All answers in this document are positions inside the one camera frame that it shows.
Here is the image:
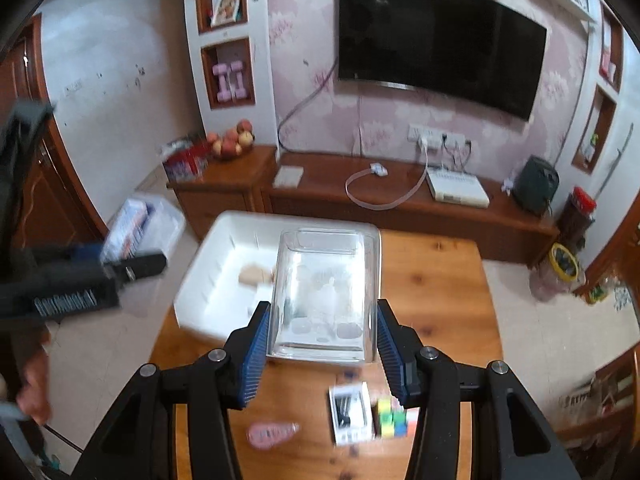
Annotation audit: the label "beige faceted box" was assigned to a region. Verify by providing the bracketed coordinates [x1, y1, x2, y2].
[239, 265, 274, 286]

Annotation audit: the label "wooden television cabinet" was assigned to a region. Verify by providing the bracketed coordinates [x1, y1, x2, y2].
[262, 152, 561, 267]

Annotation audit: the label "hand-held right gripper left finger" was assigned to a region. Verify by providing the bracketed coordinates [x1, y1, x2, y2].
[85, 301, 273, 480]

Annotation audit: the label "person's left hand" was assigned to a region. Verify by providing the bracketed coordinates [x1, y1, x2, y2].
[14, 344, 54, 424]

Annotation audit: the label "white storage tray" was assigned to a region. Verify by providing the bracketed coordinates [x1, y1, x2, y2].
[173, 209, 384, 367]

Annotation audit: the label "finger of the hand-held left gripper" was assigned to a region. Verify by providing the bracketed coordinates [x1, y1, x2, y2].
[102, 253, 168, 284]

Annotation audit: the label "wooden door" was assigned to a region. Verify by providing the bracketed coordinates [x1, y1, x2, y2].
[0, 12, 109, 252]

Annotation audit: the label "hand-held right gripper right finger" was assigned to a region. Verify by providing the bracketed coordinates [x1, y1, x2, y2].
[376, 299, 584, 480]

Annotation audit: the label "pink dumbbell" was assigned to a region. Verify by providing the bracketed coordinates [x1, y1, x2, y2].
[230, 61, 249, 100]
[212, 63, 232, 102]

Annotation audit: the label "small clear plastic box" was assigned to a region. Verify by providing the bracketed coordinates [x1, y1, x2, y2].
[266, 227, 380, 365]

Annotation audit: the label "pink oval case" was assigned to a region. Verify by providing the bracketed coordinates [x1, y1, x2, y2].
[247, 422, 301, 450]

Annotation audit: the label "jar with yellow lid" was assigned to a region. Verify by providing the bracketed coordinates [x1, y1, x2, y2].
[532, 242, 586, 302]

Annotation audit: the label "wooden side cabinet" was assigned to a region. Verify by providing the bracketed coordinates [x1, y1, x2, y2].
[166, 144, 279, 242]

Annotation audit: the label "white handheld device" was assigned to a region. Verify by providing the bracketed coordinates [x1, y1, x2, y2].
[328, 381, 376, 447]

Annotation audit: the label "black wall television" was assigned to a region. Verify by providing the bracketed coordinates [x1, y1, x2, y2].
[338, 0, 549, 122]

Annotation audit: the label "green bottles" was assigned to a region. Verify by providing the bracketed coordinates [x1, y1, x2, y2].
[584, 280, 612, 306]

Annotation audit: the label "white wall outlets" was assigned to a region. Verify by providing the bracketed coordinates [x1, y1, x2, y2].
[407, 123, 471, 154]

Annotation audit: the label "jar with red lid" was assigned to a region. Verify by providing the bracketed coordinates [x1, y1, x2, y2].
[557, 185, 598, 252]

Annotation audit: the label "bowl of apples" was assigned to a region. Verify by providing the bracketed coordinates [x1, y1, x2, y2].
[206, 119, 255, 157]

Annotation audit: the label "white notepad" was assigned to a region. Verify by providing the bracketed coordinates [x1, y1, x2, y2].
[273, 166, 305, 188]

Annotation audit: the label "clear labelled plastic box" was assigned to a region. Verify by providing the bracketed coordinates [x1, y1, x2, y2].
[101, 197, 186, 267]

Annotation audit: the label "white router box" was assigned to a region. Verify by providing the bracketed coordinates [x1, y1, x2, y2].
[425, 165, 490, 209]

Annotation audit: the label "red tissue pack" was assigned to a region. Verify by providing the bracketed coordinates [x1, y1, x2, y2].
[160, 135, 211, 183]

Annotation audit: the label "black television cable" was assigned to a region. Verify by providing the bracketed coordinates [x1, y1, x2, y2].
[277, 59, 341, 154]

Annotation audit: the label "black air fryer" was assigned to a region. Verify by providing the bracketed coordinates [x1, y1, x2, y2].
[514, 155, 560, 212]

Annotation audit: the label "colourful puzzle cube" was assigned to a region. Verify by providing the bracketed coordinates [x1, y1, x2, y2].
[375, 397, 422, 439]

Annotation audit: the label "framed picture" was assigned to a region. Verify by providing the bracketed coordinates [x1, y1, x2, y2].
[210, 0, 242, 28]

